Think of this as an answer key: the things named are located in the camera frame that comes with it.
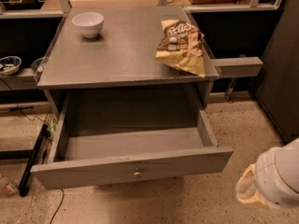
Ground crumpled plastic wrapper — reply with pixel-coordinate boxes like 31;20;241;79
0;175;19;194

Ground white ceramic bowl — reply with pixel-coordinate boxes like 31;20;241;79
72;12;105;38

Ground grey top drawer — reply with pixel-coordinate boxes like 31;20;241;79
32;97;233;189

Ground grey side shelf block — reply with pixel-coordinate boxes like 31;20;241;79
214;57;263;78

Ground black cable on floor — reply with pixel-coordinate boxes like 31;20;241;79
49;189;65;224

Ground blue patterned bowl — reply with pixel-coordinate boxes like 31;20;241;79
0;56;21;76

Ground black metal stand leg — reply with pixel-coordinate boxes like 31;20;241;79
18;124;48;197

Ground grey drawer cabinet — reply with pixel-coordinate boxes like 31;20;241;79
35;5;221;133

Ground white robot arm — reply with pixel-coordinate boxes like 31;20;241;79
235;138;299;208

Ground yellow brown chip bag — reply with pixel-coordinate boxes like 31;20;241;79
155;20;206;77

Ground small dark bowl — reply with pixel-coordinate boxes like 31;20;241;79
31;57;48;73

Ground grey left shelf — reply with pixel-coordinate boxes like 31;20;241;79
0;68;37;91

